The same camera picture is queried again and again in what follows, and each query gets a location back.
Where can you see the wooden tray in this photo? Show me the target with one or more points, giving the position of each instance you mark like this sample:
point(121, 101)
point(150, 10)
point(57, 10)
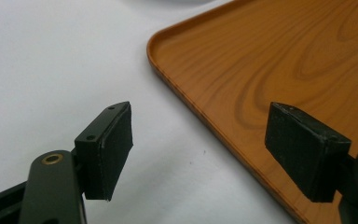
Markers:
point(261, 62)

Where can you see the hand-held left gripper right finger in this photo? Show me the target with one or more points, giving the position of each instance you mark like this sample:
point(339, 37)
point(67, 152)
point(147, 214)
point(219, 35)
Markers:
point(304, 152)

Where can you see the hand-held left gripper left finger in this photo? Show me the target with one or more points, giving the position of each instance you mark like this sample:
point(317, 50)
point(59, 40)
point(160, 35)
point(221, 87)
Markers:
point(105, 155)

